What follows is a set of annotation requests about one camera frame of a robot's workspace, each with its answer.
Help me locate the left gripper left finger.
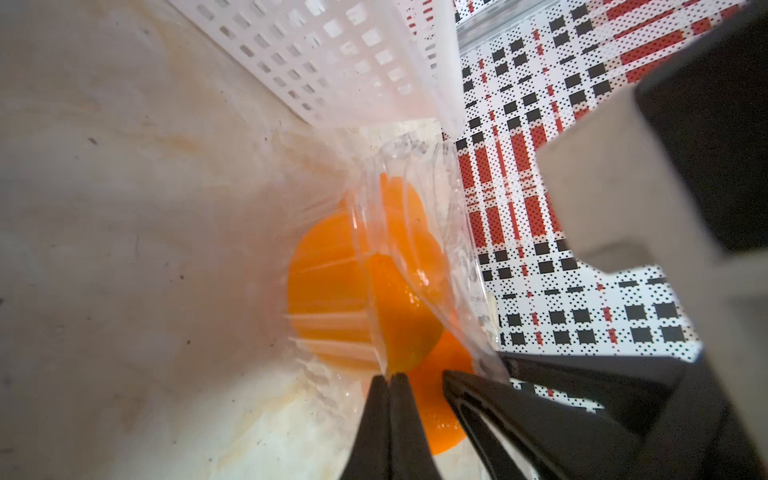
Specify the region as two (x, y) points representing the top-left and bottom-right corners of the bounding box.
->
(340, 375), (392, 480)

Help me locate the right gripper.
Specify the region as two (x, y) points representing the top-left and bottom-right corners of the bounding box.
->
(442, 352), (767, 479)

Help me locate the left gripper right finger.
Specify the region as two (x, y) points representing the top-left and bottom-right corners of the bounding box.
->
(389, 373), (441, 480)

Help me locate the orange one container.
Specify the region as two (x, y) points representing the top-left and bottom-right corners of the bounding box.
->
(286, 174), (453, 374)

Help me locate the clear clamshell container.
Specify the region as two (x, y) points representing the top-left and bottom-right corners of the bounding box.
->
(279, 131), (505, 411)

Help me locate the white plastic basket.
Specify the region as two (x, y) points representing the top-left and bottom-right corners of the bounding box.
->
(172, 0), (466, 137)

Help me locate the orange three container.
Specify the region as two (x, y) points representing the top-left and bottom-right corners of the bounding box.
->
(408, 330), (473, 455)

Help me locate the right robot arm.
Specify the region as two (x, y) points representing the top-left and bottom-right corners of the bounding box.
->
(444, 1), (767, 479)

